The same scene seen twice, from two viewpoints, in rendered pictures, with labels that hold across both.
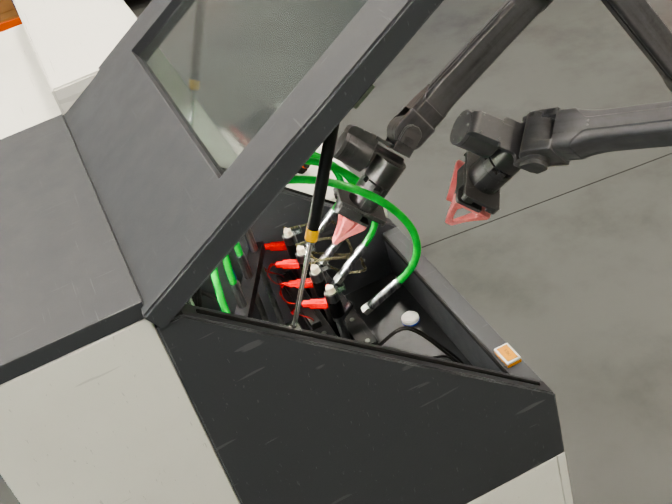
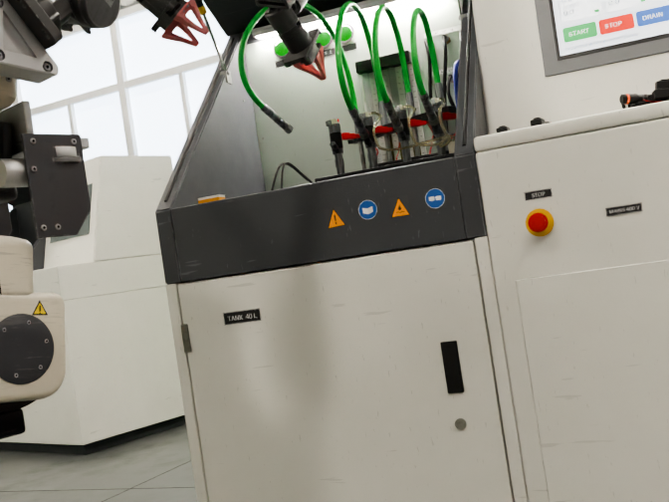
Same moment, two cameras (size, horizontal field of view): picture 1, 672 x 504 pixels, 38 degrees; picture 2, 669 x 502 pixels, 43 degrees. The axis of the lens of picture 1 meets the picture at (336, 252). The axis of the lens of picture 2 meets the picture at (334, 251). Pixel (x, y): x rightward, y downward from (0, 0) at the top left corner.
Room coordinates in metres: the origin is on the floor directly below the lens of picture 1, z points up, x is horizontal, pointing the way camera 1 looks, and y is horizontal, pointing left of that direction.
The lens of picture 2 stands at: (2.48, -1.68, 0.78)
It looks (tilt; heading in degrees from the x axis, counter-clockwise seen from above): 1 degrees up; 121
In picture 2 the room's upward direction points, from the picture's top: 9 degrees counter-clockwise
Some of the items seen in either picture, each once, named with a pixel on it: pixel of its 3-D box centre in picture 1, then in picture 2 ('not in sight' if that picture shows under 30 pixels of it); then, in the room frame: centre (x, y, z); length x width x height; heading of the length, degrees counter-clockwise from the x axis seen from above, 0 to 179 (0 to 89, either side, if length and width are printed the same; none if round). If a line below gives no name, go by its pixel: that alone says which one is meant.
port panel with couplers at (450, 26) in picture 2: not in sight; (450, 76); (1.67, 0.34, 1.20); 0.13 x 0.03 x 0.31; 13
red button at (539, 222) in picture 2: not in sight; (539, 222); (1.99, -0.14, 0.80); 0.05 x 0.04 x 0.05; 13
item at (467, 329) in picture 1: (458, 326); (313, 222); (1.54, -0.20, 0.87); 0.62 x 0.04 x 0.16; 13
